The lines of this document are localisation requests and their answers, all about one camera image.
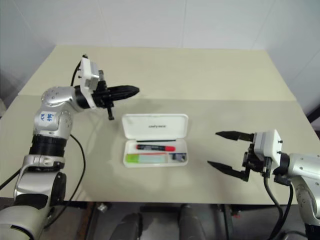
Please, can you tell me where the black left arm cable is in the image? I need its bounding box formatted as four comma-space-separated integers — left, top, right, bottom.
0, 61, 87, 223

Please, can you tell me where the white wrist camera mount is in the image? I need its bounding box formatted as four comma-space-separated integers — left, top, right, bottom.
74, 57, 105, 110
253, 129, 284, 166

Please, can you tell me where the white hinged pencil case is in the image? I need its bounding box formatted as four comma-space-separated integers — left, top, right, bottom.
121, 113, 189, 168

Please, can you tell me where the dark object beside table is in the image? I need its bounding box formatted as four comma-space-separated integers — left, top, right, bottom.
306, 99, 320, 126

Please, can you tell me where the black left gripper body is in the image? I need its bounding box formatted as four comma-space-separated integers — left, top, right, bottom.
94, 80, 116, 121

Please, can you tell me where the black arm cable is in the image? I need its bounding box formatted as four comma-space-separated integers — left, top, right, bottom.
262, 174, 295, 240
0, 61, 87, 223

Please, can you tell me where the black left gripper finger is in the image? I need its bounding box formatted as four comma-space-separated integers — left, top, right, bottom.
112, 90, 140, 101
109, 84, 140, 94

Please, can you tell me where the red capped black marker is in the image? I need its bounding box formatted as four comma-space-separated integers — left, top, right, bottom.
136, 144, 176, 152

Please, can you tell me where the green and teal eraser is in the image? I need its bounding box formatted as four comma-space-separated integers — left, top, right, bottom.
125, 154, 167, 165

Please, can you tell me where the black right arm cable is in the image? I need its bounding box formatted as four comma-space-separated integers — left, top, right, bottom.
262, 174, 295, 240

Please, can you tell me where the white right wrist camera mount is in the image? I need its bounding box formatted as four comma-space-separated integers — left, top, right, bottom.
253, 129, 284, 166

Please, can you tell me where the black table frame bar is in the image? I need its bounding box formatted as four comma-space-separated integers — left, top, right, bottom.
61, 201, 89, 210

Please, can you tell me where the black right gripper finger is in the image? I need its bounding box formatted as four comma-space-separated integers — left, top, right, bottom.
207, 160, 251, 183
215, 130, 256, 144

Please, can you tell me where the white handwritten label sticker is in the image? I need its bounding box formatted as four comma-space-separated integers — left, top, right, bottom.
38, 111, 56, 125

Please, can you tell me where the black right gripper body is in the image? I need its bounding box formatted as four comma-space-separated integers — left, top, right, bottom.
241, 144, 272, 177

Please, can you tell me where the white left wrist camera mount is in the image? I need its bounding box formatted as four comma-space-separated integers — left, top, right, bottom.
74, 57, 105, 110

